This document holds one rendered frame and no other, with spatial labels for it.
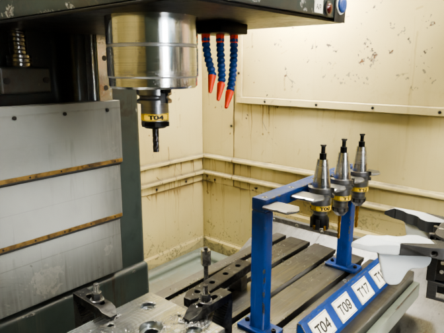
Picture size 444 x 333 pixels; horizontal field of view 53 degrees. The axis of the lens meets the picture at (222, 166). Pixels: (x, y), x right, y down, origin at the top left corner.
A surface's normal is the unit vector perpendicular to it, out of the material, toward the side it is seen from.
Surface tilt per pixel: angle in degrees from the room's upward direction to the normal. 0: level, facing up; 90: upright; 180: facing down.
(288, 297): 0
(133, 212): 90
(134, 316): 0
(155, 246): 90
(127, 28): 90
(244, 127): 90
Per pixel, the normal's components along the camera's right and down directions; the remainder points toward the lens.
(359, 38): -0.65, 0.17
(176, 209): 0.76, 0.15
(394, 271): -0.04, 0.22
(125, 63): -0.45, 0.20
